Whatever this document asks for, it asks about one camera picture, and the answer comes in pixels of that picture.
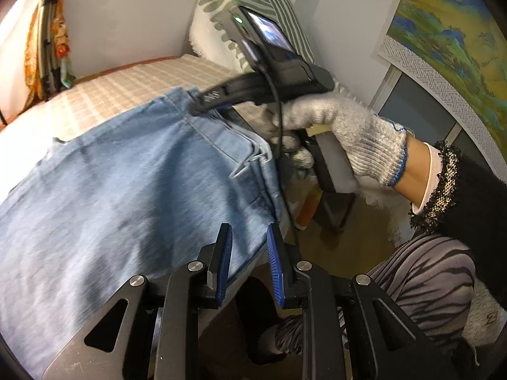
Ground landscape painting wall hanging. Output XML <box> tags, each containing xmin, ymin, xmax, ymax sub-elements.
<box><xmin>372</xmin><ymin>0</ymin><xmax>507</xmax><ymax>155</ymax></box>

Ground black braided usb cable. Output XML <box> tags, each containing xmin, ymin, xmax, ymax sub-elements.
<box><xmin>257</xmin><ymin>62</ymin><xmax>301</xmax><ymax>246</ymax></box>

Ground green leaf pattern pillow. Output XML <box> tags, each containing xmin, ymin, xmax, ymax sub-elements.
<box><xmin>189</xmin><ymin>0</ymin><xmax>315</xmax><ymax>73</ymax></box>

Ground right hand white knit glove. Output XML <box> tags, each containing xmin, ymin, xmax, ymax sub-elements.
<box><xmin>273</xmin><ymin>93</ymin><xmax>407</xmax><ymax>187</ymax></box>

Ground zebra striped trouser leg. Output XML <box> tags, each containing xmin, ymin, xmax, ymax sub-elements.
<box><xmin>272</xmin><ymin>233</ymin><xmax>478</xmax><ymax>357</ymax></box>

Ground beige checkered bed cover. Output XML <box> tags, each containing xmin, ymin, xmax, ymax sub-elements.
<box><xmin>1</xmin><ymin>54</ymin><xmax>237</xmax><ymax>200</ymax></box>

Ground light blue denim pants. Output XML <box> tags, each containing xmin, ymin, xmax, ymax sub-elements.
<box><xmin>1</xmin><ymin>87</ymin><xmax>283</xmax><ymax>379</ymax></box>

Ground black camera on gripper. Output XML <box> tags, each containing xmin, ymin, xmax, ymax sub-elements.
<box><xmin>218</xmin><ymin>5</ymin><xmax>302</xmax><ymax>71</ymax></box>

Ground folded silver black tripod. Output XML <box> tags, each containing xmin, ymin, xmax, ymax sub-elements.
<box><xmin>36</xmin><ymin>0</ymin><xmax>64</xmax><ymax>101</ymax></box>

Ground orange patterned cloth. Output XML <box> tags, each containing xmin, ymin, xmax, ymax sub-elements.
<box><xmin>23</xmin><ymin>0</ymin><xmax>76</xmax><ymax>109</ymax></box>

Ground right forearm black sleeve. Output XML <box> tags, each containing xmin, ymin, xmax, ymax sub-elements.
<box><xmin>395</xmin><ymin>136</ymin><xmax>506</xmax><ymax>307</ymax></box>

